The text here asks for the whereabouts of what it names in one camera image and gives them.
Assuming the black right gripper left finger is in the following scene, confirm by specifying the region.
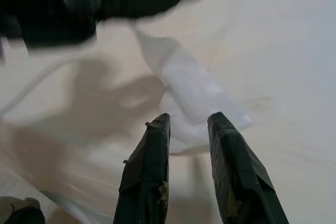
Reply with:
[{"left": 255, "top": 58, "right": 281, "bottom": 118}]
[{"left": 112, "top": 113, "right": 171, "bottom": 224}]

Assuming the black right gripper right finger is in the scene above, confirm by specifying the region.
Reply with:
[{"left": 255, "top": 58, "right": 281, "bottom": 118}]
[{"left": 206, "top": 111, "right": 289, "bottom": 224}]

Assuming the white cloth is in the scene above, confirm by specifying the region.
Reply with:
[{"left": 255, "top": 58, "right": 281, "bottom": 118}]
[{"left": 135, "top": 28, "right": 254, "bottom": 155}]

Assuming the white translucent plastic bag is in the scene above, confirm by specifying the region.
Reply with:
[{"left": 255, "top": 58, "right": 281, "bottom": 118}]
[{"left": 0, "top": 19, "right": 174, "bottom": 224}]

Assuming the beige bed mattress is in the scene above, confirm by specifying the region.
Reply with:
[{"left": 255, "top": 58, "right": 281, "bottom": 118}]
[{"left": 136, "top": 0, "right": 336, "bottom": 224}]

